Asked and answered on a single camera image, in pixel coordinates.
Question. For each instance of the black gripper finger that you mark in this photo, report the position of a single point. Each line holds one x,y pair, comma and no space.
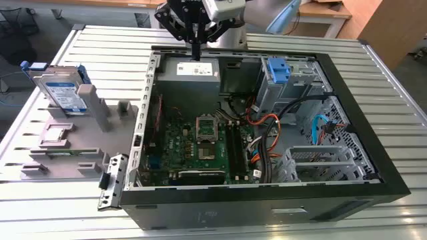
220,31
170,27

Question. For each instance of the hard disk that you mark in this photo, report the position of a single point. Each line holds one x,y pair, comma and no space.
63,95

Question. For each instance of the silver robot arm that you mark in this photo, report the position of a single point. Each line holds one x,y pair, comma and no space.
234,37

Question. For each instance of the silver disk bay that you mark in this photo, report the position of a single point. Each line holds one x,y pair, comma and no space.
320,163

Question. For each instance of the grey power supply unit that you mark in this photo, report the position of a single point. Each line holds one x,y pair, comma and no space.
167,72

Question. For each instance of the long wooden top desk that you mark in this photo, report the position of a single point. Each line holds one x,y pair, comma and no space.
100,3

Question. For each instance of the empty blue drive carrier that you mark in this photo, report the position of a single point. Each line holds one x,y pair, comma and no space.
278,72

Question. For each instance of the short wooden top desk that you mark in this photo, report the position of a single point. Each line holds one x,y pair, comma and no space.
304,11

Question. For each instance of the silver drive cage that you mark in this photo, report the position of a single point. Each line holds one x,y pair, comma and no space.
271,97

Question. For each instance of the black mesh basket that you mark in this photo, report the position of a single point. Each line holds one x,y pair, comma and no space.
20,23

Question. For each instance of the green motherboard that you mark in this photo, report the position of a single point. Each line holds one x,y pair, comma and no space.
180,140

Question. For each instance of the black bin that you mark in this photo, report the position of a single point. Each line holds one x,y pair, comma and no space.
22,52

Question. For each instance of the black RAM slot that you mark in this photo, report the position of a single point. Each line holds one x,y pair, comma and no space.
242,150
232,150

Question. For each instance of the CPU socket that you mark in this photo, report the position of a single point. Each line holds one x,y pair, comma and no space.
207,153

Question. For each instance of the brown wooden cabinet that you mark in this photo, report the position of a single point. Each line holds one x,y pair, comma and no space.
394,37

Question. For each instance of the grey parts rack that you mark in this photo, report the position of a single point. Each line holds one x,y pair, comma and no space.
83,145

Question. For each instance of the silver CPU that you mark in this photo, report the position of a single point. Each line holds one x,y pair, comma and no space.
55,134

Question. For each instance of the green RAM stick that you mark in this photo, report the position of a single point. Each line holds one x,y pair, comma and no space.
82,151

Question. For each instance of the black graphics card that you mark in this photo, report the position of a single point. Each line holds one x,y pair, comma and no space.
200,176

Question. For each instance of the black PC case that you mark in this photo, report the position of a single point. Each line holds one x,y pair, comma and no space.
234,212

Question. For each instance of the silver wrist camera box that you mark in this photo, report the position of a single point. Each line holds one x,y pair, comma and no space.
223,11

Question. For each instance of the metal card retention bracket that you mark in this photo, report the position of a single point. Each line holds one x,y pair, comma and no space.
115,175

